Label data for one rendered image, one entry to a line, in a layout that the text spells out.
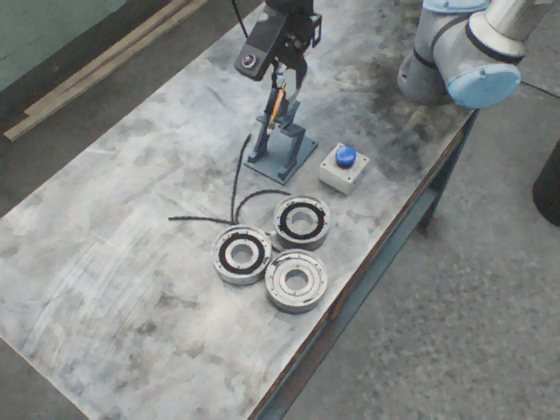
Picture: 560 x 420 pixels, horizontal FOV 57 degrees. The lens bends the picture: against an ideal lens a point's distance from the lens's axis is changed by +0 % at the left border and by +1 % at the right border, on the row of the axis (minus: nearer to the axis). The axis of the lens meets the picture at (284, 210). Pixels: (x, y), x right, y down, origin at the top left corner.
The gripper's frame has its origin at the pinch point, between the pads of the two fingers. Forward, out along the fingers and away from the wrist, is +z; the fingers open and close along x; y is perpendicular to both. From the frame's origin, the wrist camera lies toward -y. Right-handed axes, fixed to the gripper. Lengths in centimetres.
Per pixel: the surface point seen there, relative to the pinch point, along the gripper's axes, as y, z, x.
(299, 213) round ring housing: -11.5, 13.9, -11.8
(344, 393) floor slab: -14, 96, -31
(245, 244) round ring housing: -22.5, 13.5, -7.4
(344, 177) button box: -1.3, 11.7, -15.2
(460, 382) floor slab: 8, 96, -59
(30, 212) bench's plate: -38, 16, 32
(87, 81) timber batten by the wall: 38, 94, 130
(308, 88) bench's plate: 18.8, 16.3, 5.4
